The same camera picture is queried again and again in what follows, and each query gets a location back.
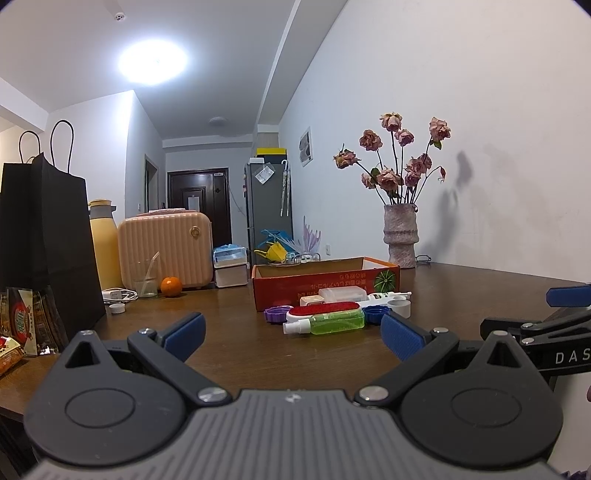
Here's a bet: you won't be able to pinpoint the clear drinking glass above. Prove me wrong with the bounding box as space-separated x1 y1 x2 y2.
134 252 159 299

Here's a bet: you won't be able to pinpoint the dark entrance door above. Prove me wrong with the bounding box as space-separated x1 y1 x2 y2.
167 168 232 247

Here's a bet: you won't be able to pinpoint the white blue storage container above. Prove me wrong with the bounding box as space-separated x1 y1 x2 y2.
212 244 249 289

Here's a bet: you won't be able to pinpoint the green spray bottle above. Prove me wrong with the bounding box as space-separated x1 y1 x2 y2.
283 309 365 335

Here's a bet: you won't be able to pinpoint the black paper bag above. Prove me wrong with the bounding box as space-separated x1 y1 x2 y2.
0 119 106 342

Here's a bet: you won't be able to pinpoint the grey refrigerator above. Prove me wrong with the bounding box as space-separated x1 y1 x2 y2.
245 151 294 265

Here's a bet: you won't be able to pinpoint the small white lid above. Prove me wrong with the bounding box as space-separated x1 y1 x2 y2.
109 303 125 315

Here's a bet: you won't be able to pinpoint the wall electrical panel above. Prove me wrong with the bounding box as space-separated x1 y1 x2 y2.
298 128 314 167

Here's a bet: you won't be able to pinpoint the round ceiling lamp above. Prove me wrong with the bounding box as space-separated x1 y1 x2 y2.
116 37 190 87

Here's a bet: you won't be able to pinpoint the pink ribbed vase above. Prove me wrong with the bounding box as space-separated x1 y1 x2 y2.
384 204 419 269

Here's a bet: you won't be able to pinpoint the small cream square box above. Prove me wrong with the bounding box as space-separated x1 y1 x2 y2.
300 295 325 306

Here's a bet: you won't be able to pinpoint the yellow watering can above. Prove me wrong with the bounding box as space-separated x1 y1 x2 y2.
254 241 287 263

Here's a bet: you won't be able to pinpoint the yellow box on refrigerator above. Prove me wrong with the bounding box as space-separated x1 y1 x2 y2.
256 147 287 157

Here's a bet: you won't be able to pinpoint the red white lint brush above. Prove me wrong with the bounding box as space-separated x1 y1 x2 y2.
287 299 388 323

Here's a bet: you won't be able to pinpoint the red cardboard box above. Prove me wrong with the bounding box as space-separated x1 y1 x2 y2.
252 257 401 312

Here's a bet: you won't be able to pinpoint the orange fruit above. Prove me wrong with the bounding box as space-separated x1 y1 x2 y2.
160 276 183 298

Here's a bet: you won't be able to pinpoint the white nasal spray bottle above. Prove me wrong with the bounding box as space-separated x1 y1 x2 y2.
368 291 412 303

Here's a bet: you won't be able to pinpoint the yellow thermos jug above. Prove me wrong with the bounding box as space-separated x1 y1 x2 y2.
89 199 122 290

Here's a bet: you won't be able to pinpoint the dried pink roses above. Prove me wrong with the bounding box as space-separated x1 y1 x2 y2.
334 112 452 207

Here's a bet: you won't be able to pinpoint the pink ribbed suitcase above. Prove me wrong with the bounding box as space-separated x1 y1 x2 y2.
118 209 213 289

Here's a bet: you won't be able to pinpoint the translucent white plastic box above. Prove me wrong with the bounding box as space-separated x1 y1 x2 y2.
318 286 368 303

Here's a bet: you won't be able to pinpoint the blue plastic cap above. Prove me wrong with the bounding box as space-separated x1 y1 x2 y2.
363 305 391 325

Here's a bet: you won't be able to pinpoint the white charger with cable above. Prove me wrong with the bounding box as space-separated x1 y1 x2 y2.
102 288 138 305

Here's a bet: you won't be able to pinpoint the snack packets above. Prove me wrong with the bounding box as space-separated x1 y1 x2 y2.
1 288 68 375

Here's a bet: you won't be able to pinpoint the purple plastic cap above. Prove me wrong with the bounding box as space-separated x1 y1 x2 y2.
263 305 293 325

